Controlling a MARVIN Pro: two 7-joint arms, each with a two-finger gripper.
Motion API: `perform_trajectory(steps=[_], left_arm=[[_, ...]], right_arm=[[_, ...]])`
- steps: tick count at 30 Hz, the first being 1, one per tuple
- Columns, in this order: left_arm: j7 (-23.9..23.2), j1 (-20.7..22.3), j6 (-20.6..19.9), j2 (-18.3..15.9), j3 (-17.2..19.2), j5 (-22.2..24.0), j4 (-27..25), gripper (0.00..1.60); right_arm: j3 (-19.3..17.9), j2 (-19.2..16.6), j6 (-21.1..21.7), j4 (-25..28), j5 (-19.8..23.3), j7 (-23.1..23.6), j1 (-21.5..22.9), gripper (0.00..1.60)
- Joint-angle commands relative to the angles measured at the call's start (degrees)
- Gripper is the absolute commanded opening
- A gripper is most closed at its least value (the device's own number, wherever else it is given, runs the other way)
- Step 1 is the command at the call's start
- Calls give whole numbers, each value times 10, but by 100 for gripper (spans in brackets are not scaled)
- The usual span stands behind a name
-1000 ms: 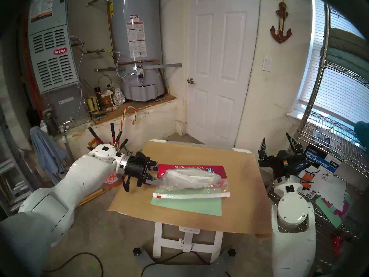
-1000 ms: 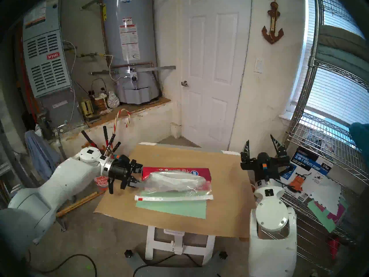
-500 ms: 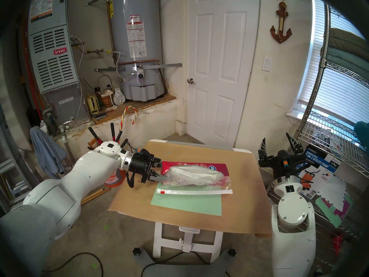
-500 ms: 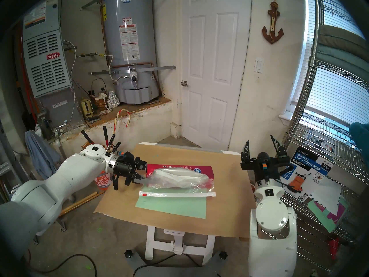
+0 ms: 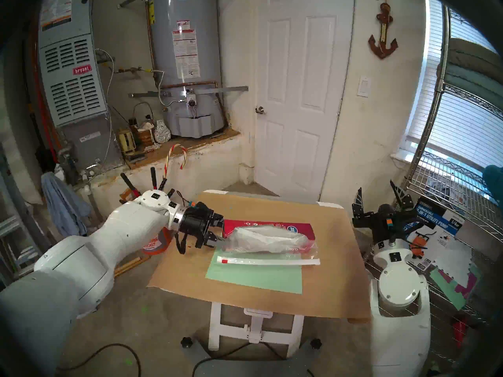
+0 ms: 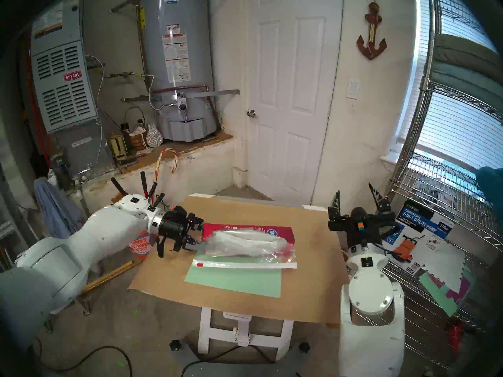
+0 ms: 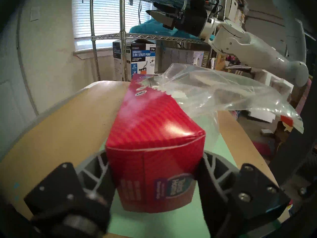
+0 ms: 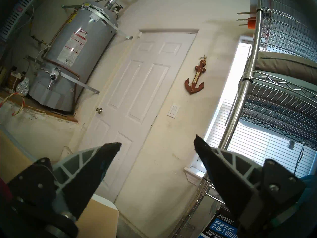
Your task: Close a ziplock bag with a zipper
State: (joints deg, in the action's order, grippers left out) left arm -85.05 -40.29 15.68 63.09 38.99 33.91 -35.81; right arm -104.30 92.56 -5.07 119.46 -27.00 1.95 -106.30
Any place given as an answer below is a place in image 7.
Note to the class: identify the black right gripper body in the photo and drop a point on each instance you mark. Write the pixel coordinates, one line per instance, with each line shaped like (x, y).
(193, 21)

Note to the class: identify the long red carton box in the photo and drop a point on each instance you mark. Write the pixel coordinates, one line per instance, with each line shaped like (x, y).
(148, 131)

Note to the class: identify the light green paper mat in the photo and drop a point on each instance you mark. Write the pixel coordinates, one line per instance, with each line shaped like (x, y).
(158, 225)

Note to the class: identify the teal cloth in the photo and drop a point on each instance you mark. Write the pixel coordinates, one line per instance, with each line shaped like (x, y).
(153, 29)

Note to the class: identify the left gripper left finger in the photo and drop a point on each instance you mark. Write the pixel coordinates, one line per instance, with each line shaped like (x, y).
(62, 188)

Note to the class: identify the white cardboard carton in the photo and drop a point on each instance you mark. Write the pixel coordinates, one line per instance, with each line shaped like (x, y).
(183, 56)

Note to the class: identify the clear ziplock bag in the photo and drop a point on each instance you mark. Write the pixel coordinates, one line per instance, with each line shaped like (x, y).
(223, 91)

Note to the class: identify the white window blinds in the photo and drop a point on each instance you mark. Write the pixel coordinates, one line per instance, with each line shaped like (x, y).
(106, 16)

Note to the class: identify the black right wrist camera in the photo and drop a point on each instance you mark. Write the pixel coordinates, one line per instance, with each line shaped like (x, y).
(198, 3)

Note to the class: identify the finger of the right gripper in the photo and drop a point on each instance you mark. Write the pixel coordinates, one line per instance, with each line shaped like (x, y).
(168, 8)
(166, 20)

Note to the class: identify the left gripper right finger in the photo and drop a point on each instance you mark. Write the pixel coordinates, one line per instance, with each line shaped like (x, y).
(252, 193)

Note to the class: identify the utility pump carton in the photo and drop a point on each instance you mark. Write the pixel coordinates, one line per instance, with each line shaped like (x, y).
(141, 56)

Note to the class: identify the dark robot torso column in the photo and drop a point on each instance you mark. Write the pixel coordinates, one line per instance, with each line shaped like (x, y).
(297, 145)

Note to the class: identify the white light switch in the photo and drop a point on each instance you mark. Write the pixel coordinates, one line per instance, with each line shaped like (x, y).
(35, 14)

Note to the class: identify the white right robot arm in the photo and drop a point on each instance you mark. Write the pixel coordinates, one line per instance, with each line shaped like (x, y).
(260, 51)

